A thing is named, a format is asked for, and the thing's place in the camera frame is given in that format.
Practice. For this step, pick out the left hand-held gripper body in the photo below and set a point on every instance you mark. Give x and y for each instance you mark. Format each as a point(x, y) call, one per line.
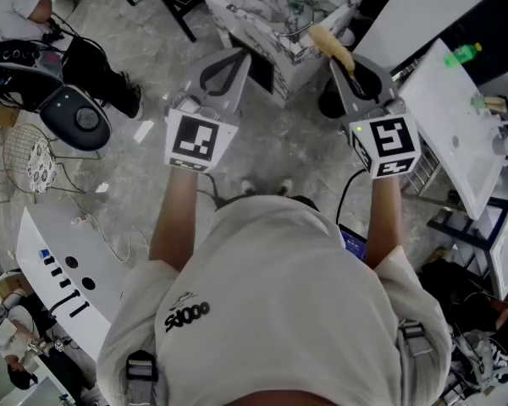
point(192, 138)

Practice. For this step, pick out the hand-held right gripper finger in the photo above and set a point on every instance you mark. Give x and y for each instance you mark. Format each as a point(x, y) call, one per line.
point(386, 83)
point(348, 95)

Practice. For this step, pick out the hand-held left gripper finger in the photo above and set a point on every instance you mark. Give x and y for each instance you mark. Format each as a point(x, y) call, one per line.
point(194, 72)
point(239, 83)

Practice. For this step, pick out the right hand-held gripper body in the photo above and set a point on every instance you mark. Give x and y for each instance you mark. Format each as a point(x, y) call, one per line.
point(389, 142)

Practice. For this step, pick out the yellow scrubbing sponge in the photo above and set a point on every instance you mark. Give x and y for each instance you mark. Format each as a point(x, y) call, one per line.
point(332, 45)

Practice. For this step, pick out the glass pot lid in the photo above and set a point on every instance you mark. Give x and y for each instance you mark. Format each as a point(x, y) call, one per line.
point(298, 11)

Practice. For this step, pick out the person's left forearm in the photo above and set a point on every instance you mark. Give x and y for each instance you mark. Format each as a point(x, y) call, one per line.
point(175, 218)

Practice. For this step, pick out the person's right forearm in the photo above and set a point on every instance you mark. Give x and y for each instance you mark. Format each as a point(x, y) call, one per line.
point(385, 218)

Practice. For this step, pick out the black round bin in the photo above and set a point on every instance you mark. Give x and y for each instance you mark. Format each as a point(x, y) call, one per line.
point(331, 100)

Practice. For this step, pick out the metal rack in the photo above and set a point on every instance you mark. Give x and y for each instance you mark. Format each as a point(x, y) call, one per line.
point(423, 171)

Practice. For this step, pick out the white paper sheet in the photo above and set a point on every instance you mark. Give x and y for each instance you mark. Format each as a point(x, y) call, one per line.
point(144, 131)

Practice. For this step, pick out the marble sink cabinet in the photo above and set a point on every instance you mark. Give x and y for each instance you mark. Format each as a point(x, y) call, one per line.
point(258, 36)

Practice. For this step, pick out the person's left shoe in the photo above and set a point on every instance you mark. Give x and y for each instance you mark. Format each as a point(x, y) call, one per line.
point(247, 186)

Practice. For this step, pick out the person's shoe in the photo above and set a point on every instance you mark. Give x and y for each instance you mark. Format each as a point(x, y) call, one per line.
point(247, 186)
point(285, 186)

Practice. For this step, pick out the green plastic bottle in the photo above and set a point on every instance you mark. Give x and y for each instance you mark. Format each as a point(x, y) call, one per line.
point(461, 54)

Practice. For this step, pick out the white countertop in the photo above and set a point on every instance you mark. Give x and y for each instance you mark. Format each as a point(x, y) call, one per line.
point(423, 7)

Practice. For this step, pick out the small white paper scrap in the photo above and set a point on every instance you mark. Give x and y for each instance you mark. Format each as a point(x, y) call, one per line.
point(102, 187)

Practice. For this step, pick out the person's right shoe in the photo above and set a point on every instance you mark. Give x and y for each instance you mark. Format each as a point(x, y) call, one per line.
point(285, 186)

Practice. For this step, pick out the blue screen tablet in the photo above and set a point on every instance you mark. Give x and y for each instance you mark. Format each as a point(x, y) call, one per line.
point(355, 243)

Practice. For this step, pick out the black padded seat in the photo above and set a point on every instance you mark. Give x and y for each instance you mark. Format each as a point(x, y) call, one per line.
point(74, 119)

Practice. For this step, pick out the white power strip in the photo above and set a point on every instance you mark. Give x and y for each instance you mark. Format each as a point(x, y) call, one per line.
point(79, 220)

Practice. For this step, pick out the floral seat cushion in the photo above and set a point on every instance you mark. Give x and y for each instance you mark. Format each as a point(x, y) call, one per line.
point(42, 165)

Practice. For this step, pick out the black bag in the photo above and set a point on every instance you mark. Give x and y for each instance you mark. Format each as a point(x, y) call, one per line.
point(461, 294)

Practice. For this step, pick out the white table with holes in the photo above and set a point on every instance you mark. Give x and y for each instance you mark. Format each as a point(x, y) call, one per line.
point(46, 235)

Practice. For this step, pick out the person's white t-shirt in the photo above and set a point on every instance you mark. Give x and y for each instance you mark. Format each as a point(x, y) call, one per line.
point(279, 303)

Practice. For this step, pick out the small blue block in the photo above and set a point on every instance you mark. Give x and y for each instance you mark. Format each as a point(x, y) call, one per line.
point(45, 254)

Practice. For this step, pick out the cardboard box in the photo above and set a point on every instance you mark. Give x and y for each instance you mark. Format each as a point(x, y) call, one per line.
point(8, 283)

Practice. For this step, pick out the black table frame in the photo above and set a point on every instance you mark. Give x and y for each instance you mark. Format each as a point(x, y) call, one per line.
point(173, 7)

